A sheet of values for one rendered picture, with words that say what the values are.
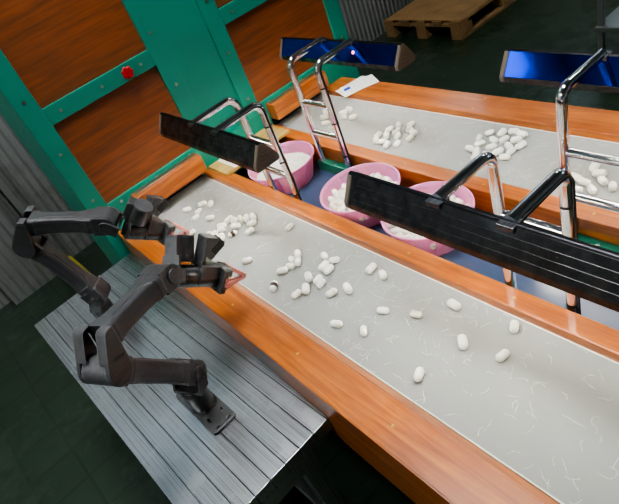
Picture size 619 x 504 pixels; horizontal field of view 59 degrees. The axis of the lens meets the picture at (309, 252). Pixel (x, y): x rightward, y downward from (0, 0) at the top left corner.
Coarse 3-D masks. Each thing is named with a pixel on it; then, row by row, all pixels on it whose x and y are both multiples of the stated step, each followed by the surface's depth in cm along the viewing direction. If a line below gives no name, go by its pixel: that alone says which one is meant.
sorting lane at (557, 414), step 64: (192, 192) 218; (256, 256) 170; (320, 256) 159; (320, 320) 139; (384, 320) 132; (448, 320) 126; (448, 384) 113; (512, 384) 108; (576, 384) 104; (512, 448) 99; (576, 448) 95
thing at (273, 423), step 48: (48, 336) 187; (144, 336) 170; (192, 336) 162; (144, 384) 154; (240, 384) 142; (288, 384) 136; (144, 432) 140; (192, 432) 135; (240, 432) 130; (288, 432) 126; (192, 480) 124; (240, 480) 120
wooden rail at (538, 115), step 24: (360, 96) 229; (384, 96) 220; (408, 96) 213; (432, 96) 206; (456, 96) 200; (480, 96) 194; (504, 120) 179; (528, 120) 172; (552, 120) 168; (576, 120) 164; (600, 120) 160
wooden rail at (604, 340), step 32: (256, 192) 195; (320, 224) 168; (352, 224) 162; (384, 256) 149; (416, 256) 142; (480, 288) 126; (512, 288) 123; (544, 320) 114; (576, 320) 111; (608, 352) 104
